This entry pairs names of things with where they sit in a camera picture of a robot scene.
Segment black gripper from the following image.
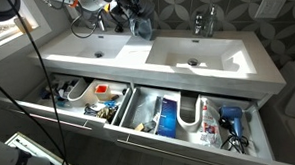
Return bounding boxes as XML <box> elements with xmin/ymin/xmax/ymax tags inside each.
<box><xmin>109</xmin><ymin>0</ymin><xmax>147</xmax><ymax>25</ymax></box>

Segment blue terry towel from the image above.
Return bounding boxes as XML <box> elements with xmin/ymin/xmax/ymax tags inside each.
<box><xmin>127</xmin><ymin>0</ymin><xmax>158</xmax><ymax>42</ymax></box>

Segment small black counter object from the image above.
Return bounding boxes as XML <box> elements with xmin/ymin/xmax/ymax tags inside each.
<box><xmin>114</xmin><ymin>22</ymin><xmax>125</xmax><ymax>33</ymax></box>

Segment chrome sink faucet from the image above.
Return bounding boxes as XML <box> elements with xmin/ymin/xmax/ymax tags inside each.
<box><xmin>94</xmin><ymin>10</ymin><xmax>107</xmax><ymax>33</ymax></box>
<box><xmin>191</xmin><ymin>11</ymin><xmax>206</xmax><ymax>36</ymax></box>

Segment white double sink vanity top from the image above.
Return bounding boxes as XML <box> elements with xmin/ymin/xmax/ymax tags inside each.
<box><xmin>26</xmin><ymin>18</ymin><xmax>287</xmax><ymax>106</ymax></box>

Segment chrome sink drain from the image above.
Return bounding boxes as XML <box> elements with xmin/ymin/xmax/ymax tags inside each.
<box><xmin>186</xmin><ymin>57</ymin><xmax>201</xmax><ymax>67</ymax></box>
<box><xmin>93</xmin><ymin>49</ymin><xmax>105</xmax><ymax>59</ymax></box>

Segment white box with orange inside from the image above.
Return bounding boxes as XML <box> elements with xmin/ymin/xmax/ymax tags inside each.
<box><xmin>93</xmin><ymin>82</ymin><xmax>113</xmax><ymax>102</ymax></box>

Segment clear plastic bag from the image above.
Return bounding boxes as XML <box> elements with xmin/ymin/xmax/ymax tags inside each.
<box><xmin>131</xmin><ymin>94</ymin><xmax>163</xmax><ymax>125</ymax></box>

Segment gold jewelry pile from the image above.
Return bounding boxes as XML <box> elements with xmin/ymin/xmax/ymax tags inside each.
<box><xmin>95</xmin><ymin>105</ymin><xmax>118</xmax><ymax>122</ymax></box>

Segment dark blue product box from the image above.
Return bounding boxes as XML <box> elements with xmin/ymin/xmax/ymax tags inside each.
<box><xmin>154</xmin><ymin>90</ymin><xmax>184</xmax><ymax>139</ymax></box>

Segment small tan item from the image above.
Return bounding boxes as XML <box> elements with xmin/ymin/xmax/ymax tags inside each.
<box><xmin>134</xmin><ymin>122</ymin><xmax>146</xmax><ymax>132</ymax></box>

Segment small teal bottle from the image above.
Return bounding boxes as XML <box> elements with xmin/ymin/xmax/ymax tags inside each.
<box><xmin>55</xmin><ymin>99</ymin><xmax>70</xmax><ymax>109</ymax></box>

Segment grey drawer with orange box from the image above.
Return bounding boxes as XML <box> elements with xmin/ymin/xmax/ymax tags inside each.
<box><xmin>0</xmin><ymin>68</ymin><xmax>136</xmax><ymax>137</ymax></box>

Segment white pouch with red print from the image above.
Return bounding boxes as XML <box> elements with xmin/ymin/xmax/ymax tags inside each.
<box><xmin>196</xmin><ymin>95</ymin><xmax>223</xmax><ymax>148</ymax></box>

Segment bright window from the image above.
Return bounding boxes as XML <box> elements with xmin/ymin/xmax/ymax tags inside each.
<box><xmin>0</xmin><ymin>0</ymin><xmax>42</xmax><ymax>53</ymax></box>

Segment blue hair dryer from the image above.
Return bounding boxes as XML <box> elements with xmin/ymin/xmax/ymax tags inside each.
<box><xmin>218</xmin><ymin>103</ymin><xmax>245</xmax><ymax>138</ymax></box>

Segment grey drawer with hair dryer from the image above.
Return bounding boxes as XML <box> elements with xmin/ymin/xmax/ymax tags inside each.
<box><xmin>102</xmin><ymin>77</ymin><xmax>295</xmax><ymax>165</ymax></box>

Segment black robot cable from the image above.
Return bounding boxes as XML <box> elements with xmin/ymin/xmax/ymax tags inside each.
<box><xmin>0</xmin><ymin>67</ymin><xmax>64</xmax><ymax>165</ymax></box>
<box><xmin>5</xmin><ymin>0</ymin><xmax>74</xmax><ymax>165</ymax></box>
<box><xmin>68</xmin><ymin>5</ymin><xmax>104</xmax><ymax>40</ymax></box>

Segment blue handled scissors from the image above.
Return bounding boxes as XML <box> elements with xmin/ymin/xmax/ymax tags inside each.
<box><xmin>82</xmin><ymin>104</ymin><xmax>101</xmax><ymax>117</ymax></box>

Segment white wall plate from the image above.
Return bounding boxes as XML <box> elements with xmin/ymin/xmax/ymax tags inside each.
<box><xmin>253</xmin><ymin>0</ymin><xmax>290</xmax><ymax>20</ymax></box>

